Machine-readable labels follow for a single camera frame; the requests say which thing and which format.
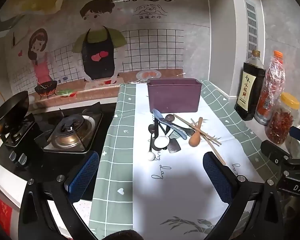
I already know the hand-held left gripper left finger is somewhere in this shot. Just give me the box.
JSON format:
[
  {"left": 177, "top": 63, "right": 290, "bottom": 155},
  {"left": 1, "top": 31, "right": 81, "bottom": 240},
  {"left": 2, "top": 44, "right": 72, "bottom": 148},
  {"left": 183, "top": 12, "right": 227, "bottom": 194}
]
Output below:
[{"left": 18, "top": 151, "right": 100, "bottom": 240}]

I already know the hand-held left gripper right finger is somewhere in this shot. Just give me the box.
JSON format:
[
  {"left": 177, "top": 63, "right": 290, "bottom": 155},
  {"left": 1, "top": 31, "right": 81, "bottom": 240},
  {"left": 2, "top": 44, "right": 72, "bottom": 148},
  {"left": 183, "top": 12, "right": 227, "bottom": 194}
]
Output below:
[{"left": 202, "top": 151, "right": 284, "bottom": 240}]

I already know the wooden spoon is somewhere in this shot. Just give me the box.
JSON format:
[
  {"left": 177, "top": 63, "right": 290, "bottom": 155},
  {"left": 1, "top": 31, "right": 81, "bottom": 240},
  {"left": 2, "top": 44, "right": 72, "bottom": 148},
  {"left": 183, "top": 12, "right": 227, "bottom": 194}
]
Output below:
[{"left": 189, "top": 117, "right": 203, "bottom": 147}]

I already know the long dark metal spoon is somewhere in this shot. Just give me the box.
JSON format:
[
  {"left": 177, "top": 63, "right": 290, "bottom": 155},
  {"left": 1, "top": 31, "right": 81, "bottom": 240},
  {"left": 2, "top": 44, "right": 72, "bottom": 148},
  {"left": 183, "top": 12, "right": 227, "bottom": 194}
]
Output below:
[{"left": 174, "top": 127, "right": 196, "bottom": 137}]

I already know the small white round spoon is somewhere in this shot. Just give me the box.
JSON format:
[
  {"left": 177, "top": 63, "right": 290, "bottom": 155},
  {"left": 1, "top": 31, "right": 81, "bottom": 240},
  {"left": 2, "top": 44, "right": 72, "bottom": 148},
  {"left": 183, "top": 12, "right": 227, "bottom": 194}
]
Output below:
[{"left": 147, "top": 130, "right": 156, "bottom": 161}]

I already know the dark small spoon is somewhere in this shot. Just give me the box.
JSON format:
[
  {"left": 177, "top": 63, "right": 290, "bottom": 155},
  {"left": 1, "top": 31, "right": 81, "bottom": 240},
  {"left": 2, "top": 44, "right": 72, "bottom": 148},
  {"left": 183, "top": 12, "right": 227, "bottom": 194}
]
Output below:
[{"left": 148, "top": 124, "right": 157, "bottom": 145}]

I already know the blue spoon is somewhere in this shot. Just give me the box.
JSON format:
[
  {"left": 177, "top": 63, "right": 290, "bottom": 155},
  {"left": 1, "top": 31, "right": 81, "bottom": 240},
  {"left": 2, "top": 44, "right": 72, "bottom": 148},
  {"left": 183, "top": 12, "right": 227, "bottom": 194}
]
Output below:
[{"left": 152, "top": 109, "right": 188, "bottom": 140}]

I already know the purple utensil holder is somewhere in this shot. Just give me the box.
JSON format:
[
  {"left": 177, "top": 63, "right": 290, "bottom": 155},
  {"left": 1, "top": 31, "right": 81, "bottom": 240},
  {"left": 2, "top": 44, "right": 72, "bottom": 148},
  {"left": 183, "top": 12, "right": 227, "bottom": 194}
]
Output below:
[{"left": 147, "top": 78, "right": 202, "bottom": 113}]

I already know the yellow-lidded chili jar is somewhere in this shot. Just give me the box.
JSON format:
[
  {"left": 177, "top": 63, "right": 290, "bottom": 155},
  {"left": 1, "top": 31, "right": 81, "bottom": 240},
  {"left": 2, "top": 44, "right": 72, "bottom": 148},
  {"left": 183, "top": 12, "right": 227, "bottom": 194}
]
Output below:
[{"left": 265, "top": 92, "right": 300, "bottom": 145}]

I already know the green and white tablecloth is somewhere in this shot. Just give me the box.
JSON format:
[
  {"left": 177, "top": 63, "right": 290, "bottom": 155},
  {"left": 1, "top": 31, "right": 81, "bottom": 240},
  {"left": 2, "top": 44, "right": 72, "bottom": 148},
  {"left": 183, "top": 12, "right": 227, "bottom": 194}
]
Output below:
[{"left": 89, "top": 80, "right": 265, "bottom": 240}]

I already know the black gas stove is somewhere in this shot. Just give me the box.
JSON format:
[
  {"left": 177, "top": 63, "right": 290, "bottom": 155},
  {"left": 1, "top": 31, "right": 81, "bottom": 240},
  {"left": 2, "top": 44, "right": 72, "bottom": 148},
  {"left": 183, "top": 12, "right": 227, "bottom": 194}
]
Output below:
[{"left": 0, "top": 102, "right": 117, "bottom": 200}]

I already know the round stove burner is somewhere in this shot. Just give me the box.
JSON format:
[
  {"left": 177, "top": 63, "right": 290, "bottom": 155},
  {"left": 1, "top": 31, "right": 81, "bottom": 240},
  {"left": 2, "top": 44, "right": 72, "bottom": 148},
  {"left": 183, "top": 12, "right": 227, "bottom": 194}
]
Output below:
[{"left": 47, "top": 114, "right": 95, "bottom": 150}]

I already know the orange-capped plastic bottle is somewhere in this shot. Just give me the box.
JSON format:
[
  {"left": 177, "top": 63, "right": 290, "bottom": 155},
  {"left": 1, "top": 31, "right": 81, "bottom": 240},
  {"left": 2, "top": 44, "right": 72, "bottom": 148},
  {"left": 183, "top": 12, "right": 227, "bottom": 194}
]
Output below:
[{"left": 255, "top": 51, "right": 286, "bottom": 126}]

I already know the dark soy sauce bottle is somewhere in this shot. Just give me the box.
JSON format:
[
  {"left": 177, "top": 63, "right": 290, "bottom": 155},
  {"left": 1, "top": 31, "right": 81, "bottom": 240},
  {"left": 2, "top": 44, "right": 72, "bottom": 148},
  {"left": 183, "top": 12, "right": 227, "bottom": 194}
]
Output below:
[{"left": 234, "top": 50, "right": 265, "bottom": 122}]

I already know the red sticker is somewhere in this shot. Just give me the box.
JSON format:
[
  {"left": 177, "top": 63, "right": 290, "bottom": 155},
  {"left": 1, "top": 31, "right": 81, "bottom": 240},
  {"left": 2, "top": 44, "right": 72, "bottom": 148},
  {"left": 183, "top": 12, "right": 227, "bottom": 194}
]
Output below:
[{"left": 0, "top": 197, "right": 13, "bottom": 236}]

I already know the black wok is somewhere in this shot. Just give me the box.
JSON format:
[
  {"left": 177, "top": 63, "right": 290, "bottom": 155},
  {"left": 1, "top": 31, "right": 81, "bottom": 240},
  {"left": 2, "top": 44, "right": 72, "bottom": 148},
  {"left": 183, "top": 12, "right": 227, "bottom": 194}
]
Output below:
[{"left": 0, "top": 91, "right": 30, "bottom": 130}]

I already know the white vent grille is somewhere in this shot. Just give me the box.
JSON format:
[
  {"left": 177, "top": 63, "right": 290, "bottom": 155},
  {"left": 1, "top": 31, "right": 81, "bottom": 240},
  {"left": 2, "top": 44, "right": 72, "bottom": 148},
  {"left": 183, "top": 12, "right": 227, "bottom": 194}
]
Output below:
[{"left": 244, "top": 0, "right": 260, "bottom": 60}]

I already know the cartoon wall poster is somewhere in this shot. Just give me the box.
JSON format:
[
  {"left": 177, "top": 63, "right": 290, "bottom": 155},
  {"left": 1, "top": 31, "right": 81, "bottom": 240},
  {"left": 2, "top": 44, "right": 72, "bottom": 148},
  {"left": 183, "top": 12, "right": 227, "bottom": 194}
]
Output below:
[{"left": 5, "top": 0, "right": 188, "bottom": 100}]

